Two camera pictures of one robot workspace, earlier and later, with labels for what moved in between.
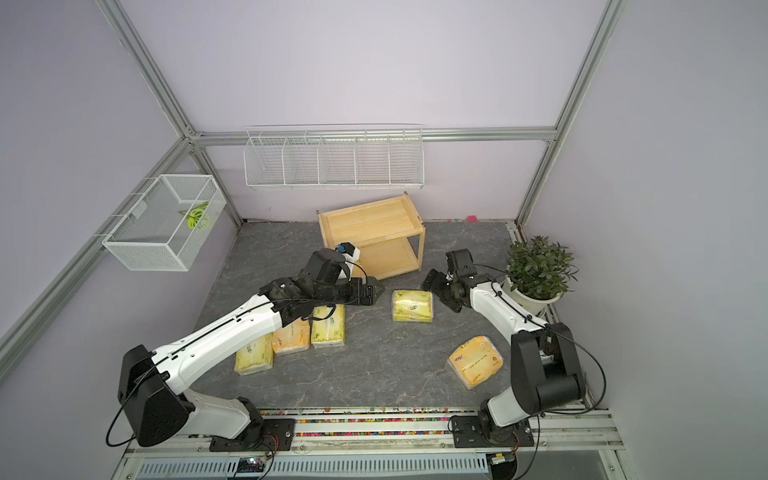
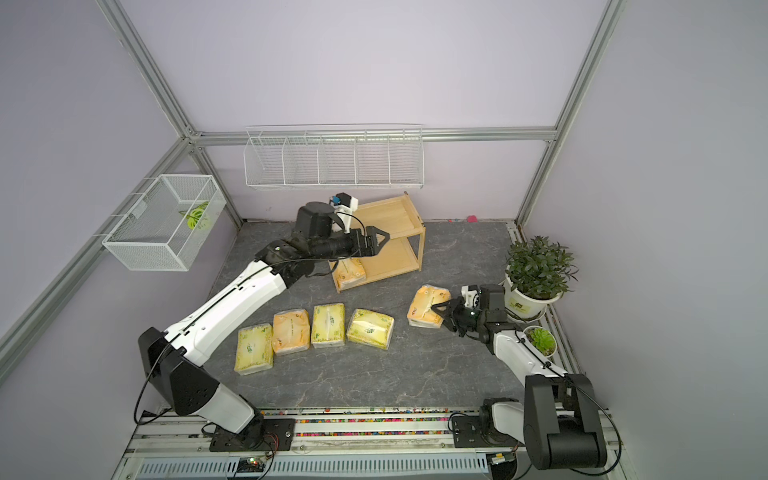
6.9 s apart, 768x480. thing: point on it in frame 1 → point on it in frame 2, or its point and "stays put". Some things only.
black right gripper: x=435 y=287 → x=454 y=309
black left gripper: x=370 y=299 → x=371 y=250
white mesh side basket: x=165 y=224 stays put
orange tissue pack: x=476 y=361 → x=420 y=312
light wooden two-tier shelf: x=387 y=233 stays put
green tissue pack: x=328 y=326 stays put
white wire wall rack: x=335 y=156 stays put
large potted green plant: x=539 y=272 stays put
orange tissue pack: x=292 y=337 stays put
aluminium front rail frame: x=569 y=444 stays put
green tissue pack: x=416 y=306 → x=370 y=328
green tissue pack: x=255 y=357 stays put
